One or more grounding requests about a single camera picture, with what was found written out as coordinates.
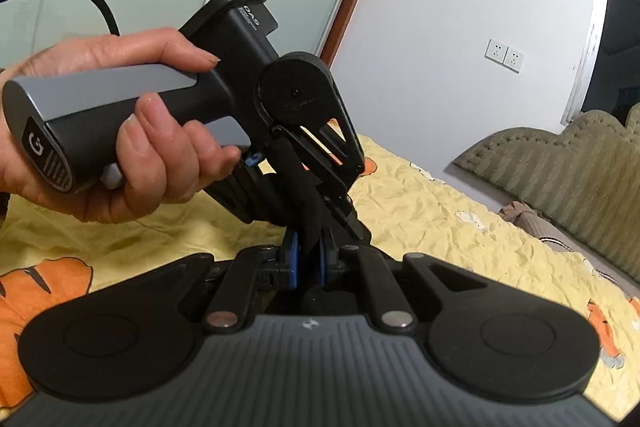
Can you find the black pants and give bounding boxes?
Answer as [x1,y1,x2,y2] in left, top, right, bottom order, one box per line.
[270,141,343,308]

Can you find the black cable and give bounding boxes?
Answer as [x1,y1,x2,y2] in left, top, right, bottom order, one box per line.
[0,0,121,38]

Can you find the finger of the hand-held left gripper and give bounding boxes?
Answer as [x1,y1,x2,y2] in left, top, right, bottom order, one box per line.
[272,99,372,244]

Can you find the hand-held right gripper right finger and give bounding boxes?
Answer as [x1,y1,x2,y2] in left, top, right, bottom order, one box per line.
[319,229,506,333]

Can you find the brown crumpled cloth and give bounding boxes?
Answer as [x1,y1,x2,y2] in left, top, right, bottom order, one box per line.
[499,201,556,240]

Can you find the person's left hand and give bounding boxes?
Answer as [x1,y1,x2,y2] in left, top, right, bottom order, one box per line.
[0,29,251,224]

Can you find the white wall socket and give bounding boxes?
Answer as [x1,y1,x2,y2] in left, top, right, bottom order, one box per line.
[484,39,507,63]
[502,47,526,71]

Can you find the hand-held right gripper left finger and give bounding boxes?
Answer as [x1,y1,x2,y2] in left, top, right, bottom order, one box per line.
[115,232,301,333]

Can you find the yellow carrot print blanket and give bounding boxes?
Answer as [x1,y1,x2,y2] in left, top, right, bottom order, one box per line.
[0,134,640,408]

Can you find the olive padded headboard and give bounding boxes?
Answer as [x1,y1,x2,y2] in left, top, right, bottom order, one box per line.
[452,103,640,283]

